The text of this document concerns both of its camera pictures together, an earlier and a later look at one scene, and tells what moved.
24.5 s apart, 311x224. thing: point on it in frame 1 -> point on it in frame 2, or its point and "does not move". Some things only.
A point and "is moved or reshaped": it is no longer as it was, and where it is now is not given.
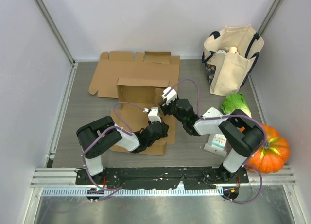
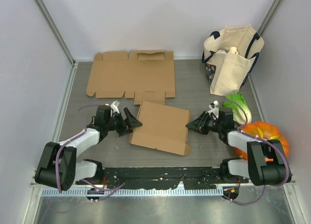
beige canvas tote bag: (230, 58) does not move
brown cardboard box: (134, 118) is moved or reshaped
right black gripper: (165, 108) -> (200, 124)
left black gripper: (165, 127) -> (125, 127)
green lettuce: (234, 101) does not move
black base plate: (161, 178) does not move
